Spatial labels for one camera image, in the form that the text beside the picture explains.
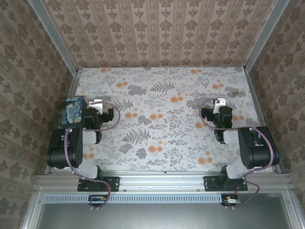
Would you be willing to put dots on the grey sheet metal panel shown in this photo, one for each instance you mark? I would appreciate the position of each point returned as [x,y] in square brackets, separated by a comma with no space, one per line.
[162,217]

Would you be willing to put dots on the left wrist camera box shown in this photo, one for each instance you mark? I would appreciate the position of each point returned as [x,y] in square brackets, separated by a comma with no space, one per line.
[96,105]

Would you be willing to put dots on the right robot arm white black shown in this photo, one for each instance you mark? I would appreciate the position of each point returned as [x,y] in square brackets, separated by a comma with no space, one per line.
[257,150]

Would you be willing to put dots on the small circuit board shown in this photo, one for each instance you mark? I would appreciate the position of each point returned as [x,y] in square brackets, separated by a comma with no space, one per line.
[231,200]
[97,199]

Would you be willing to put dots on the starry night print box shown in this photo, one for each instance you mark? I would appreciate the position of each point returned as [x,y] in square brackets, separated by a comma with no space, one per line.
[71,112]

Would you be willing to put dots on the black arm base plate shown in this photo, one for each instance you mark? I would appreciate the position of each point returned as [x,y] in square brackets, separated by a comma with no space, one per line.
[112,183]
[210,183]

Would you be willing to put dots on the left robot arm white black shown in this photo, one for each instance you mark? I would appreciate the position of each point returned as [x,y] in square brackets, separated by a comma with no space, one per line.
[64,152]

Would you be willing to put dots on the aluminium corner post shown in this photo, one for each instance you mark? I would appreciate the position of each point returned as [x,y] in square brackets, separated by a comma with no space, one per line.
[265,35]
[53,35]

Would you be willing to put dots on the aluminium mounting rail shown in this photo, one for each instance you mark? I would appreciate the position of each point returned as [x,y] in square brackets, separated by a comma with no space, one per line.
[162,181]

